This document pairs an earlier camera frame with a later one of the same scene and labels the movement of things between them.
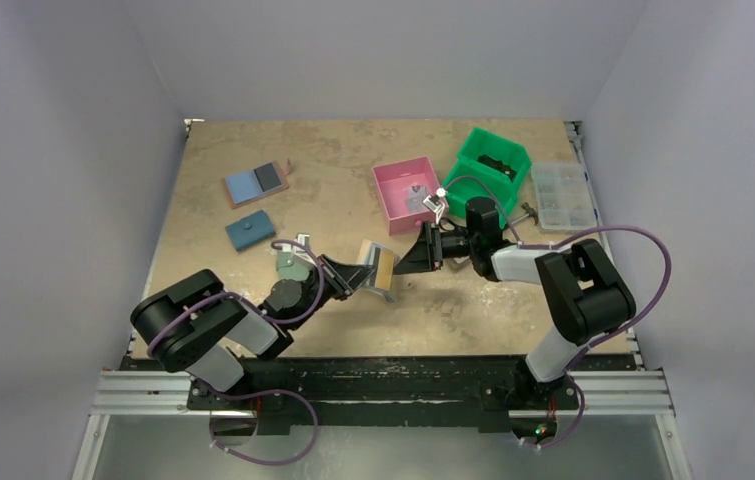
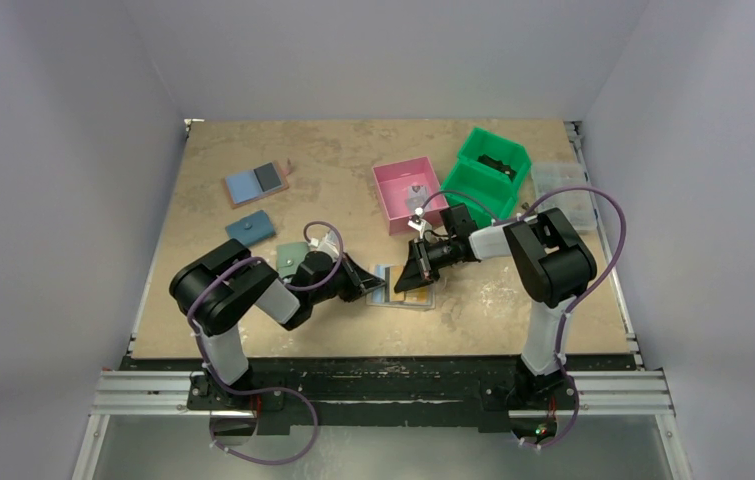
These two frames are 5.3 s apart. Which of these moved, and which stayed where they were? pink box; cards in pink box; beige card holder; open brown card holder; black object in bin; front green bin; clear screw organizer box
Moved: beige card holder
Stayed: front green bin; black object in bin; pink box; cards in pink box; open brown card holder; clear screw organizer box
